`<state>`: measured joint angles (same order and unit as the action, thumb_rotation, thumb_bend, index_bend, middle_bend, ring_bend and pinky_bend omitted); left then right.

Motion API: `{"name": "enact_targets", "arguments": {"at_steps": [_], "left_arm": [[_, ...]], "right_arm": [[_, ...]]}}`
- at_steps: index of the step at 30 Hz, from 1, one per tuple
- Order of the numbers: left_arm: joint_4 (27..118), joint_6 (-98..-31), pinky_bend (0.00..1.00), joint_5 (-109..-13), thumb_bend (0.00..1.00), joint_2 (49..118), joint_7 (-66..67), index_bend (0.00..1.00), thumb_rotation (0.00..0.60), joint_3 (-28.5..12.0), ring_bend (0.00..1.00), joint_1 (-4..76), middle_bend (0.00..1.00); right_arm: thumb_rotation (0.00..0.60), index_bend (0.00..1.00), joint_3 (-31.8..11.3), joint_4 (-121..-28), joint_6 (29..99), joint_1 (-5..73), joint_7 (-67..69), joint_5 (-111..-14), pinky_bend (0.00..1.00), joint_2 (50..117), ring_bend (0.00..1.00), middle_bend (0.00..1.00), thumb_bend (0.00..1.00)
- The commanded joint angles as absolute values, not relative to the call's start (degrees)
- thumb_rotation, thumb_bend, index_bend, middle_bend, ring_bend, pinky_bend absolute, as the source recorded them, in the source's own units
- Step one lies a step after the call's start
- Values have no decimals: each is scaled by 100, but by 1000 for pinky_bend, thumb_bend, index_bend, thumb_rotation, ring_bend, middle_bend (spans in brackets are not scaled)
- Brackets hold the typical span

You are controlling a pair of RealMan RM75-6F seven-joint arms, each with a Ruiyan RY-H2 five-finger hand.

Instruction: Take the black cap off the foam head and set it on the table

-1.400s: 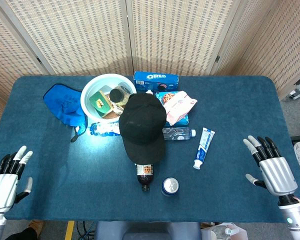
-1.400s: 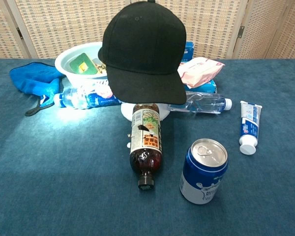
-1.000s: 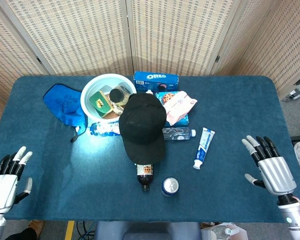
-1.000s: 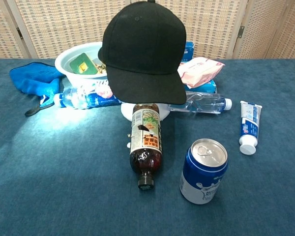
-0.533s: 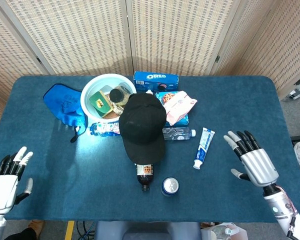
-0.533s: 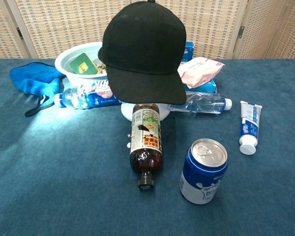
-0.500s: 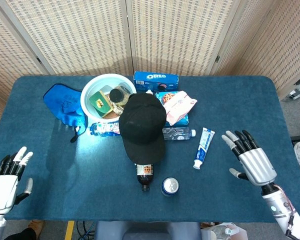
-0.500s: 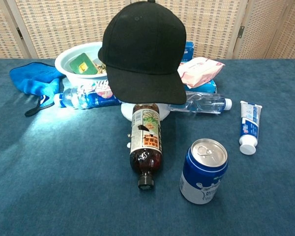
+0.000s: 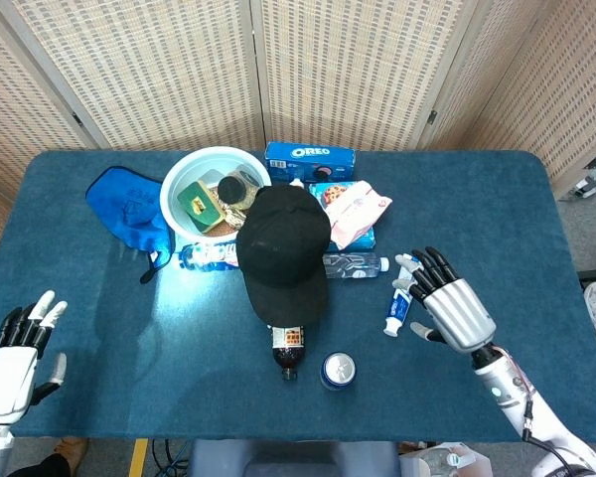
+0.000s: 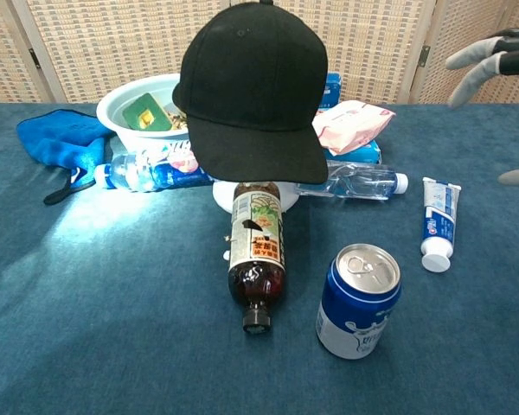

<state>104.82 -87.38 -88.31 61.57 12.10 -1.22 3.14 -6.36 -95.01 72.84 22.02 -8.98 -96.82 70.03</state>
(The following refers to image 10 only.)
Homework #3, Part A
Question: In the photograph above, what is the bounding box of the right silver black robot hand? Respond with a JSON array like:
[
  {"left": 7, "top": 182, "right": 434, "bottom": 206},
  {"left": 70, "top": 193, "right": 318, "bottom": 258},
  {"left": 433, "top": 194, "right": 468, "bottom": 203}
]
[{"left": 445, "top": 25, "right": 519, "bottom": 187}]

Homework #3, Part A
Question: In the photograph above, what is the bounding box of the black baseball cap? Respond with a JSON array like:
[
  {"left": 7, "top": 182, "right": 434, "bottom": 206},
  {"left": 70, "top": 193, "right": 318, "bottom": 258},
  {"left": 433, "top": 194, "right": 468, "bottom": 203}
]
[{"left": 171, "top": 0, "right": 330, "bottom": 186}]

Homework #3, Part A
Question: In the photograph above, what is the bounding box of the pink wet wipes pack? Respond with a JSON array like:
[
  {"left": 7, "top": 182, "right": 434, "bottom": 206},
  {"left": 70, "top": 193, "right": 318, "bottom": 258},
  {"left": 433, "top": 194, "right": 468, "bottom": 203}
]
[{"left": 311, "top": 99, "right": 397, "bottom": 156}]

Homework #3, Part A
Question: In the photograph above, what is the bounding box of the blue cookie box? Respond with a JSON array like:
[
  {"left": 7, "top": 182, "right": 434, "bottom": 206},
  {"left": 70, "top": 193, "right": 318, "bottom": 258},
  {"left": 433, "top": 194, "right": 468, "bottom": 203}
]
[{"left": 324, "top": 140, "right": 382, "bottom": 163}]

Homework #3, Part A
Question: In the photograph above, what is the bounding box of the blue Oreo box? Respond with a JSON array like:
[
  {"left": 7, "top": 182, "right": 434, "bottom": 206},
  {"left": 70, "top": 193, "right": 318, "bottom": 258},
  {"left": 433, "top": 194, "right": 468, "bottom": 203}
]
[{"left": 317, "top": 72, "right": 343, "bottom": 112}]

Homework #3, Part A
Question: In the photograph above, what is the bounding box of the blue white toothpaste tube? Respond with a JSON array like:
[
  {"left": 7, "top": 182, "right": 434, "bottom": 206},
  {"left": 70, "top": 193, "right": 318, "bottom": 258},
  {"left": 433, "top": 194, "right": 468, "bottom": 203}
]
[{"left": 420, "top": 176, "right": 463, "bottom": 273}]

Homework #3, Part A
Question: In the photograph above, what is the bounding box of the clear water bottle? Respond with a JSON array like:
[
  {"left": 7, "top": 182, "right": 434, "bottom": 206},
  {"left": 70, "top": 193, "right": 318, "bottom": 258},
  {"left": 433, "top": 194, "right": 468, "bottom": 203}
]
[{"left": 296, "top": 159, "right": 410, "bottom": 202}]

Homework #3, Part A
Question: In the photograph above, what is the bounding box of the blue white drink can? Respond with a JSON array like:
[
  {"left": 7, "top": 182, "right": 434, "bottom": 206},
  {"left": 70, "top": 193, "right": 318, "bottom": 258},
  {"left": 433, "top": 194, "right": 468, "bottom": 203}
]
[{"left": 315, "top": 243, "right": 402, "bottom": 361}]

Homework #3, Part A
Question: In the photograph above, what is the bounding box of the white foam mannequin head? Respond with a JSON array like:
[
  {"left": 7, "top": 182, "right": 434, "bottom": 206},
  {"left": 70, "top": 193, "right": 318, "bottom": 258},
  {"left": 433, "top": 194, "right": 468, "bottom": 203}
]
[{"left": 210, "top": 179, "right": 303, "bottom": 214}]

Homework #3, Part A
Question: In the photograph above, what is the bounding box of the dark tea plastic bottle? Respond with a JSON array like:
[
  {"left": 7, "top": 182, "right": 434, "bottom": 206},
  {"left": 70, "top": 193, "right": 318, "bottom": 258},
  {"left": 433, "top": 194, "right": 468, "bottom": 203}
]
[{"left": 227, "top": 181, "right": 286, "bottom": 337}]

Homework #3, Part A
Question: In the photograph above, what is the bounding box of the brown patterned snack packet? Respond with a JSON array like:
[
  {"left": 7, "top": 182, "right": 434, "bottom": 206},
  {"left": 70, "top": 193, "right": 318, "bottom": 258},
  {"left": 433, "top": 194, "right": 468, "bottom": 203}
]
[{"left": 163, "top": 102, "right": 192, "bottom": 131}]

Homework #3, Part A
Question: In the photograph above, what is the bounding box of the blue label drink bottle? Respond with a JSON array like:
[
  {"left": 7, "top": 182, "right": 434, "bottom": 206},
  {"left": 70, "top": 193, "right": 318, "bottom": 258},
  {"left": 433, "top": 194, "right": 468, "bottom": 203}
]
[{"left": 93, "top": 146, "right": 215, "bottom": 194}]

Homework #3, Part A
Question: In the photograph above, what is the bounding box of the green yellow box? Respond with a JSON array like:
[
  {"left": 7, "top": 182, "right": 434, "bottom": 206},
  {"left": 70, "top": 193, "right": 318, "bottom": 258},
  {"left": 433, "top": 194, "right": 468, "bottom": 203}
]
[{"left": 121, "top": 92, "right": 173, "bottom": 131}]

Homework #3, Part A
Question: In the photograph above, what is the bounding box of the light blue plastic basin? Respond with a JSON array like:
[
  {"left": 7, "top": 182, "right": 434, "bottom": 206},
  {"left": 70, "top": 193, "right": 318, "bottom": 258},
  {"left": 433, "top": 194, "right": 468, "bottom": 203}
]
[{"left": 95, "top": 73, "right": 200, "bottom": 153}]

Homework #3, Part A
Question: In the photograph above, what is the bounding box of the woven folding screen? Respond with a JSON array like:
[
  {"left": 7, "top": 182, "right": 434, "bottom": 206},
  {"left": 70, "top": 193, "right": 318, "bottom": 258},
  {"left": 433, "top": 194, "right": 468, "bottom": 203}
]
[{"left": 0, "top": 0, "right": 519, "bottom": 105}]

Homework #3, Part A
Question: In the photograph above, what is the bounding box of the blue cloth with black trim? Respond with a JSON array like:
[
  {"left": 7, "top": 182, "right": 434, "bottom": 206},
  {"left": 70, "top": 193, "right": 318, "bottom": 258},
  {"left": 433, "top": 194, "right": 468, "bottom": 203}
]
[{"left": 16, "top": 107, "right": 118, "bottom": 207}]

